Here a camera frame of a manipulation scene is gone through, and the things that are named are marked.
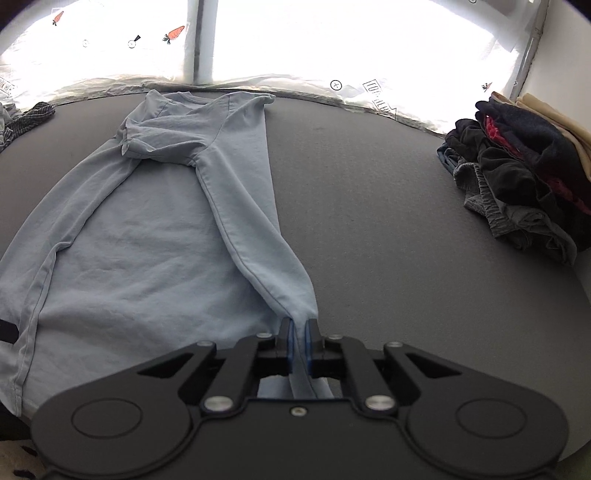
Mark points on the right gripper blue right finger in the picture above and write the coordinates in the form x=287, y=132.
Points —
x=314, y=348

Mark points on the pile of dark clothes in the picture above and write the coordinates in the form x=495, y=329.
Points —
x=518, y=172

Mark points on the beige folded cloth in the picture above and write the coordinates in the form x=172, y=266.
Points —
x=577, y=134

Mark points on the white printed plastic curtain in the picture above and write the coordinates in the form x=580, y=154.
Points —
x=427, y=62

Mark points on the light blue t-shirt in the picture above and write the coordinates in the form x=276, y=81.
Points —
x=165, y=235

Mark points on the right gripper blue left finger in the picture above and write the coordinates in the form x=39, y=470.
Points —
x=285, y=347

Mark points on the blue plaid shirt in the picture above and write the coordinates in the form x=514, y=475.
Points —
x=15, y=123

